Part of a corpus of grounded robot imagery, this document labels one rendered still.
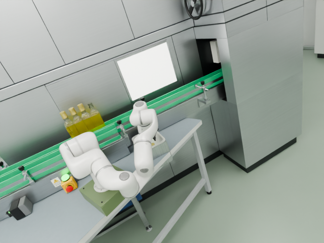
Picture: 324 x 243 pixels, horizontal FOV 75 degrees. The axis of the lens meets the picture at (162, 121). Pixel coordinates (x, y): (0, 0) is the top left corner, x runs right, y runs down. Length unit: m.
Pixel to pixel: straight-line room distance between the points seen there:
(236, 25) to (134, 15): 0.68
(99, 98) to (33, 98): 0.40
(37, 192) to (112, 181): 0.72
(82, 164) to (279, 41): 1.57
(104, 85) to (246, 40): 1.02
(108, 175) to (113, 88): 0.81
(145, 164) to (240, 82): 1.01
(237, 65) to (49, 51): 1.24
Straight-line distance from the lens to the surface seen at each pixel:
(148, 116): 1.07
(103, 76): 1.55
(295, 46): 2.01
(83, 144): 1.04
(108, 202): 1.12
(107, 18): 1.58
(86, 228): 1.18
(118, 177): 0.88
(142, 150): 0.95
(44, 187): 1.51
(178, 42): 1.75
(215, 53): 1.88
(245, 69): 1.66
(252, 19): 1.66
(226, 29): 1.52
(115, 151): 1.42
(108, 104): 1.59
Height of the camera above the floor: 1.53
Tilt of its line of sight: 27 degrees down
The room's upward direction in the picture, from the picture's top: 19 degrees counter-clockwise
